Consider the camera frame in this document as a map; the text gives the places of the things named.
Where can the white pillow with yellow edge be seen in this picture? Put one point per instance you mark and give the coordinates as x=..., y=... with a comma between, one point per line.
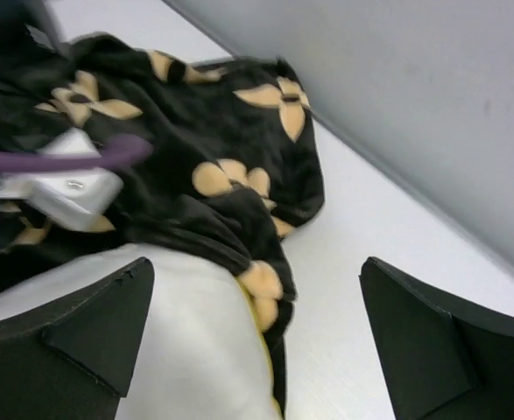
x=202, y=355

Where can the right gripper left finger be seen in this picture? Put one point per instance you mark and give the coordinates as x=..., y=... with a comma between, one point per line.
x=74, y=357

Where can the black pillowcase with beige flowers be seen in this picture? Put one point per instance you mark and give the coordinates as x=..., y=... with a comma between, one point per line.
x=232, y=170

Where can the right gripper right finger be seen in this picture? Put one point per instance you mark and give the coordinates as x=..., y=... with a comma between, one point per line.
x=442, y=356

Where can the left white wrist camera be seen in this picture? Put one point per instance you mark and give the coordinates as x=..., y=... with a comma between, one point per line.
x=76, y=200

